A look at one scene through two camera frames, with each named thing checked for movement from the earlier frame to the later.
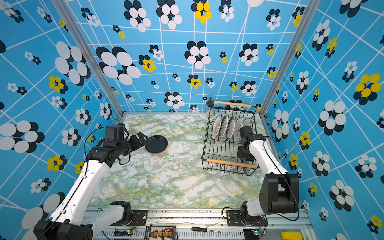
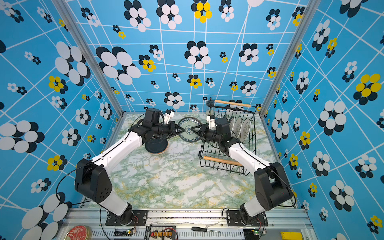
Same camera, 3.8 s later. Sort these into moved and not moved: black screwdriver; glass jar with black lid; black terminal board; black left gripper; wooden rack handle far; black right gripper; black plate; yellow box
Moved: black left gripper; black right gripper
Not moved: black plate; wooden rack handle far; yellow box; glass jar with black lid; black terminal board; black screwdriver
